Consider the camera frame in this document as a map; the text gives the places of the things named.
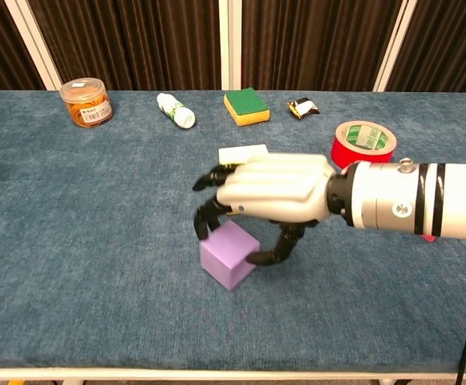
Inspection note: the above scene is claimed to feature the clear jar of rubber bands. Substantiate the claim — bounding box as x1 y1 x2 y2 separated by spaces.
59 77 114 129

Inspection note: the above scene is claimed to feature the large yellow foam cube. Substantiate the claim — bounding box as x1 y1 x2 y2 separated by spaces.
218 144 270 166

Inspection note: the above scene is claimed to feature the red tape roll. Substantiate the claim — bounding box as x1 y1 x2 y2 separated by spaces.
330 120 398 169

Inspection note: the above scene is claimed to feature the white table frame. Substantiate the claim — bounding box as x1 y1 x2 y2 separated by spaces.
0 367 466 385

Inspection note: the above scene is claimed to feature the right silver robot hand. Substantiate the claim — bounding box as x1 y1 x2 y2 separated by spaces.
192 154 336 268

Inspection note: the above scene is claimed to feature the medium purple foam cube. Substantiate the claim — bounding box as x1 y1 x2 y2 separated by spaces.
199 221 261 292

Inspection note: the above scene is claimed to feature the blue felt table cloth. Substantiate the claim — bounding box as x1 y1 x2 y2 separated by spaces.
0 90 466 372

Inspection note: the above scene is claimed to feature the green and yellow sponge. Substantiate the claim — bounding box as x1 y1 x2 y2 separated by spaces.
223 87 271 127

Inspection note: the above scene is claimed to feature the white plastic bottle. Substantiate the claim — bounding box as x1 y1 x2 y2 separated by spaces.
156 92 197 130

